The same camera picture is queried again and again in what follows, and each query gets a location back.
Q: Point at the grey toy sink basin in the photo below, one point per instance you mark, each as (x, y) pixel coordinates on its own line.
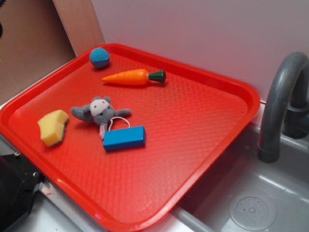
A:
(240, 193)

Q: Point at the wooden board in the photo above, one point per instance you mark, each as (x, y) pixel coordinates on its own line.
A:
(80, 23)

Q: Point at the blue rectangular block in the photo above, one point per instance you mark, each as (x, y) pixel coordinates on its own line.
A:
(124, 138)

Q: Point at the grey toy faucet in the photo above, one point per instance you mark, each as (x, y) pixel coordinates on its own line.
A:
(287, 107)

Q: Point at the blue crocheted ball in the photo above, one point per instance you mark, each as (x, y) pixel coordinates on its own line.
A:
(99, 58)

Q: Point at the brown cardboard panel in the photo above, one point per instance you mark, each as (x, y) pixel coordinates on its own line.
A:
(33, 44)

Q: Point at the red plastic tray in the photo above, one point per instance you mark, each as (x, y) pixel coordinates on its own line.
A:
(189, 121)

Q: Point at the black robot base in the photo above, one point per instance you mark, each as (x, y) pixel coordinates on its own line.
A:
(19, 182)

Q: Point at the grey plush mouse toy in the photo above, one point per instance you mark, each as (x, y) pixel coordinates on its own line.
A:
(99, 112)

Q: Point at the yellow sponge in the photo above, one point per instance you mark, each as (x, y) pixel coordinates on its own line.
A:
(52, 127)

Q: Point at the orange toy carrot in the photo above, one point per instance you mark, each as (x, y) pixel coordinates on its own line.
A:
(138, 77)

